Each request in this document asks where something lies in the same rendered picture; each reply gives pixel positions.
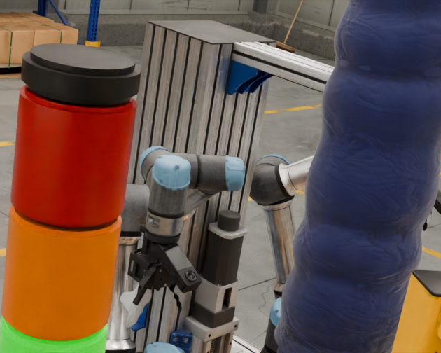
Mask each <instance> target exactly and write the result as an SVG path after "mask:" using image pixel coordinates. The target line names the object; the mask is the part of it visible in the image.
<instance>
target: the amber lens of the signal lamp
mask: <svg viewBox="0 0 441 353"><path fill-rule="evenodd" d="M121 226H122V219H121V216H119V217H118V218H116V219H114V220H112V222H109V223H106V224H104V225H101V226H94V227H87V228H67V227H61V226H52V225H48V224H45V223H41V222H38V221H35V220H33V219H30V218H28V217H26V216H25V215H23V214H21V213H20V212H19V211H18V210H17V209H16V208H15V207H14V206H13V205H12V207H11V208H10V211H9V220H8V237H7V245H6V261H5V270H4V279H3V295H2V303H1V314H2V316H3V317H4V319H5V321H6V322H7V323H9V324H10V325H11V326H12V327H13V328H14V329H15V330H17V331H19V332H21V333H23V334H25V335H28V336H31V337H34V338H38V339H42V340H51V341H68V340H78V339H81V338H86V337H88V336H90V335H92V334H94V333H96V332H97V331H100V330H102V329H103V328H104V327H105V325H107V324H108V321H109V317H110V312H111V301H112V296H113V285H114V280H115V274H116V264H117V258H118V247H119V242H120V231H121Z"/></svg>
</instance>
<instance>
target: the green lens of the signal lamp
mask: <svg viewBox="0 0 441 353"><path fill-rule="evenodd" d="M107 334H108V324H107V325H105V327H104V328H103V329H102V330H100V331H97V332H96V333H94V334H92V335H90V336H88V337H86V338H81V339H78V340H68V341H51V340H42V339H38V338H34V337H31V336H28V335H25V334H23V333H21V332H19V331H17V330H15V329H14V328H13V327H12V326H11V325H10V324H9V323H7V322H6V321H5V319H4V317H3V316H1V319H0V353H105V350H106V339H107Z"/></svg>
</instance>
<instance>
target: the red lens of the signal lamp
mask: <svg viewBox="0 0 441 353"><path fill-rule="evenodd" d="M136 112H137V103H136V101H135V99H133V98H132V97H131V98H130V99H129V100H128V101H126V102H123V103H120V104H110V105H89V104H75V103H71V102H63V101H59V100H56V99H51V98H48V97H44V96H42V95H39V94H37V93H35V92H33V91H31V90H30V89H29V88H28V85H27V84H26V85H24V86H23V87H22V88H21V89H20V95H19V104H18V113H17V129H16V138H15V153H14V162H13V178H12V187H11V196H10V201H11V203H12V204H13V206H14V207H15V208H16V209H17V210H18V211H19V212H20V213H21V214H23V215H25V216H26V217H28V218H30V219H33V220H35V221H38V222H41V223H45V224H48V225H52V226H61V227H67V228H87V227H94V226H101V225H104V224H106V223H109V222H112V220H114V219H116V218H118V217H119V216H120V215H121V214H122V212H123V209H124V204H125V194H126V188H127V178H128V172H129V166H130V156H131V150H132V140H133V134H134V124H135V118H136Z"/></svg>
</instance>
